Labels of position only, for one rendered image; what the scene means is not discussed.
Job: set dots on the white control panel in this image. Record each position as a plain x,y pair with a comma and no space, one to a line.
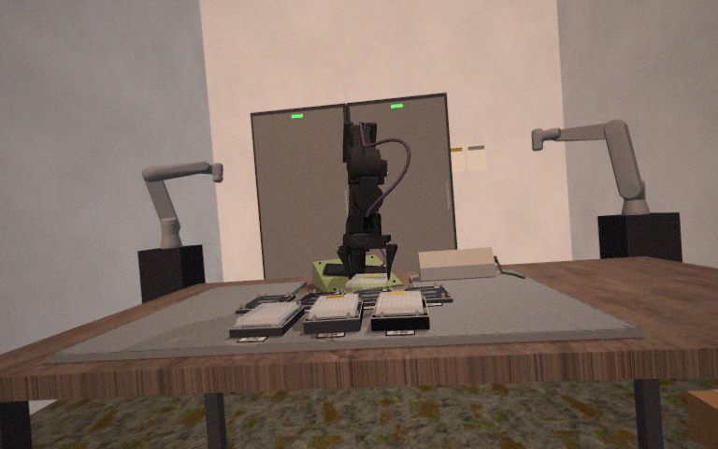
457,264

